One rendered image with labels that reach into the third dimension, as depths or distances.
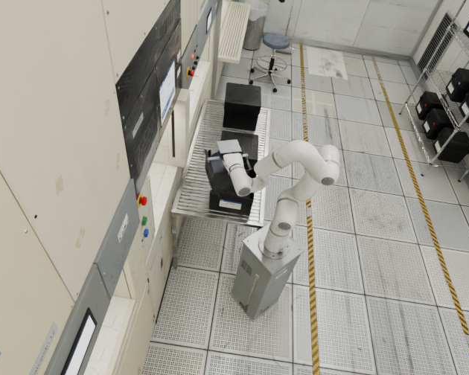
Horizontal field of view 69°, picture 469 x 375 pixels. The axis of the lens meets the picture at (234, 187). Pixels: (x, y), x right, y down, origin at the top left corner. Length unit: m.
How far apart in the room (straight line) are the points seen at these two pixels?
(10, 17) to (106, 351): 1.43
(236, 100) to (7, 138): 2.21
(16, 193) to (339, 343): 2.50
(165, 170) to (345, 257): 1.77
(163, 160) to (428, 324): 2.40
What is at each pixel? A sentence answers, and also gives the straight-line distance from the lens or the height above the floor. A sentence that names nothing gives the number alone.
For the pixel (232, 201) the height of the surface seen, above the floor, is 0.88.
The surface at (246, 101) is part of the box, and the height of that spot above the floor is 1.01.
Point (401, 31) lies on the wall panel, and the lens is 6.48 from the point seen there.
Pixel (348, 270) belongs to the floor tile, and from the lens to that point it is 3.16.
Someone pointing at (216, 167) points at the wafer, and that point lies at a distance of 2.06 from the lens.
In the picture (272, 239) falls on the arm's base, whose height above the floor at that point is 0.89.
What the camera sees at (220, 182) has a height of 1.10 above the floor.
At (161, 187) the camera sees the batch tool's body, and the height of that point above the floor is 0.87.
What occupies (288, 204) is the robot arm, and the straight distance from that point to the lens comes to 1.80.
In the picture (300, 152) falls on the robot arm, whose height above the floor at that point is 1.56.
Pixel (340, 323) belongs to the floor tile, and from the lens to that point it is 2.92.
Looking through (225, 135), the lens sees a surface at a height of 0.86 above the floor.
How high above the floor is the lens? 2.53
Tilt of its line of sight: 48 degrees down
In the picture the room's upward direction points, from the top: 10 degrees clockwise
